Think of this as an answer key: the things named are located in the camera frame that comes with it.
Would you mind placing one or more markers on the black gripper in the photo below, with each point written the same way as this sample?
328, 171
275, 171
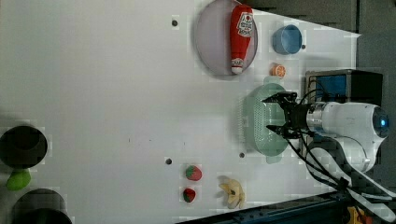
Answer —
295, 115

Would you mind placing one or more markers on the green plastic strainer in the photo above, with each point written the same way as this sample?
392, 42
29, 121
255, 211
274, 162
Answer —
254, 116

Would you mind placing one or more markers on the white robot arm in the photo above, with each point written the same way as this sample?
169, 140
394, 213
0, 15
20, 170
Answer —
345, 141

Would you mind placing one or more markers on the orange slice toy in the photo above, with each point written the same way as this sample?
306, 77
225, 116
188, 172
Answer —
278, 70

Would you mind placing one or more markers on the toaster oven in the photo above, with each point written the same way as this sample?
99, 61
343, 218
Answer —
346, 85

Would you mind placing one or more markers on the blue bowl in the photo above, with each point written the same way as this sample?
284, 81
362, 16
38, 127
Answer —
287, 40

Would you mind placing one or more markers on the peeled banana toy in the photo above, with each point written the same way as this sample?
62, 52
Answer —
231, 193

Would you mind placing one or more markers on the red plush ketchup bottle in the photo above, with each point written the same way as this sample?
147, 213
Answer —
241, 29

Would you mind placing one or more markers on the grey round plate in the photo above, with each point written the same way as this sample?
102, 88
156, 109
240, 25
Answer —
212, 38

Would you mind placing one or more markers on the light red strawberry toy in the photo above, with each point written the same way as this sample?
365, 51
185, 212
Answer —
193, 173

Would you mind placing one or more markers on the dark red strawberry toy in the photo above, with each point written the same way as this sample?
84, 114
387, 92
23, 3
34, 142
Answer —
189, 195

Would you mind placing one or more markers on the black cylinder lower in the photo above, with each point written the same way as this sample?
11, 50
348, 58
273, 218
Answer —
40, 206

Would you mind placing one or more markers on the black cylinder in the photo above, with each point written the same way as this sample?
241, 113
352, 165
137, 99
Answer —
40, 206
23, 147

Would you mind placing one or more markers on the black cylinder upper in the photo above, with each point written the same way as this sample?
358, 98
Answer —
23, 147

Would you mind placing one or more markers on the green lime toy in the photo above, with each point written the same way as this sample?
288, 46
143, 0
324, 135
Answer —
19, 179

